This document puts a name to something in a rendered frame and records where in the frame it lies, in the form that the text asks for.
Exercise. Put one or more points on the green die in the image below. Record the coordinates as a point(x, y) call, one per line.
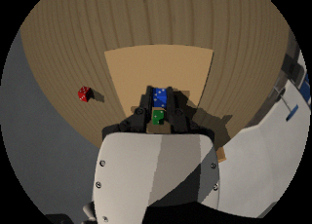
point(158, 117)

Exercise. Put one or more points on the tan flat mat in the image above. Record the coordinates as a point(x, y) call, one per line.
point(185, 68)

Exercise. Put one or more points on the blue die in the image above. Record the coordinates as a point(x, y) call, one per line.
point(159, 97)

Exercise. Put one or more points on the red die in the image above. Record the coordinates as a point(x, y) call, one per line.
point(85, 94)

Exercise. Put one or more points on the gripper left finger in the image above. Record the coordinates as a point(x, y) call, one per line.
point(136, 122)

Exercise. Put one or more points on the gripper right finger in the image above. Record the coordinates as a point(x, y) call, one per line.
point(179, 122)

